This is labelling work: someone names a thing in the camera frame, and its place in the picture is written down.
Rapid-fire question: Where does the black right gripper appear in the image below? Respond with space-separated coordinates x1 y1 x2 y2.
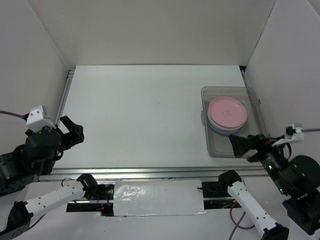
227 130 291 192

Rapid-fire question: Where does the pink plastic plate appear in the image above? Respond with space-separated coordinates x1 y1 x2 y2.
208 96 248 129

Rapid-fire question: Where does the white watermelon pattern plate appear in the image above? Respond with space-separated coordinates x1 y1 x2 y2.
207 118 242 136

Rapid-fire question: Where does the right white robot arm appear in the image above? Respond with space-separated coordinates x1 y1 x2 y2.
217 131 320 240

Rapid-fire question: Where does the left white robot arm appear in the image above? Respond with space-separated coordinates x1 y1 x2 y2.
0 113 99 240

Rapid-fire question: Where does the clear plastic bin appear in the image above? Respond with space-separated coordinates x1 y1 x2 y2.
201 86 270 158

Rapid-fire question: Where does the white foam cover panel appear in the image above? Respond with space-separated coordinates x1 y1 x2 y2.
113 180 205 217

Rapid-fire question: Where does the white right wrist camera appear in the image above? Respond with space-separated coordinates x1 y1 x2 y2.
272 123 305 147

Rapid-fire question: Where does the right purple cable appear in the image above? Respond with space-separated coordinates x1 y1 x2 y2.
228 127 320 240

